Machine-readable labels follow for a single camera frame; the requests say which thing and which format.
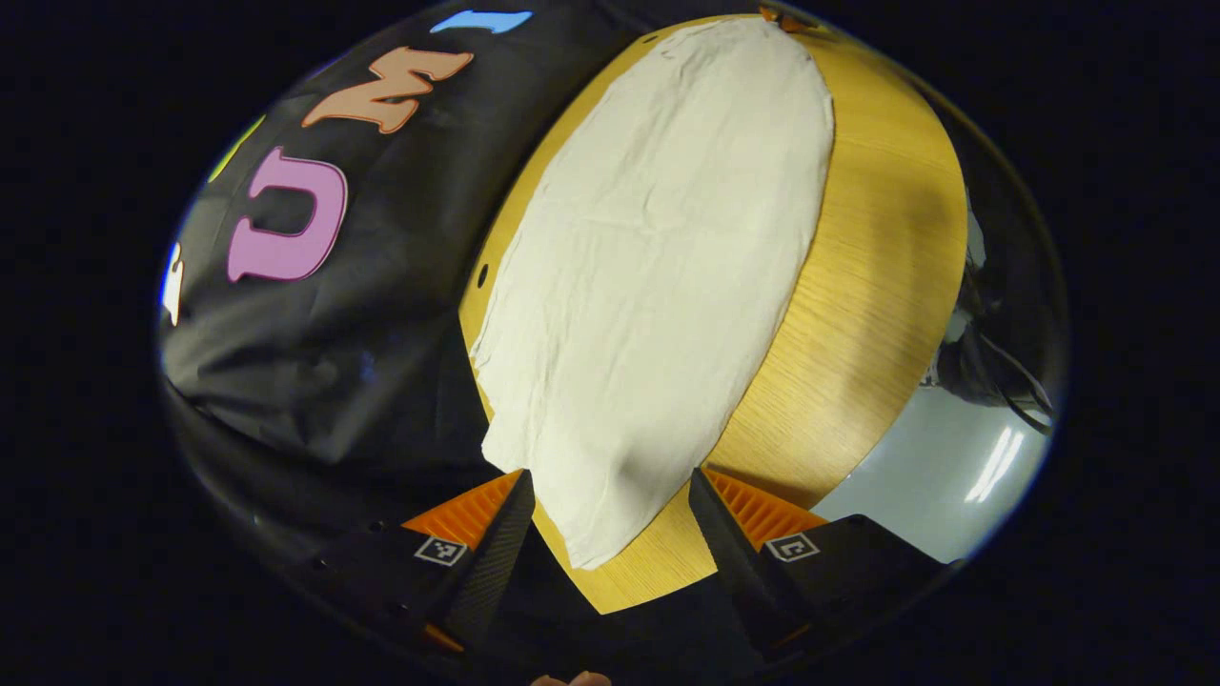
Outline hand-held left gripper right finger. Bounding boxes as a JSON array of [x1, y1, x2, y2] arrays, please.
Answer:
[[687, 466, 955, 658]]

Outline white jeans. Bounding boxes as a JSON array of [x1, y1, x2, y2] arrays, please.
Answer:
[[469, 17, 838, 572]]

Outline black backdrop cloth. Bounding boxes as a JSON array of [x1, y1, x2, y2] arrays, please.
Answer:
[[157, 0, 668, 573]]

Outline black cable bundle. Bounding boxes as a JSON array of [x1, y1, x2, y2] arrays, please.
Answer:
[[920, 191, 1061, 437]]

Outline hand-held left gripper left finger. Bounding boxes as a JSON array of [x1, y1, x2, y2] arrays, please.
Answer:
[[313, 468, 538, 658]]

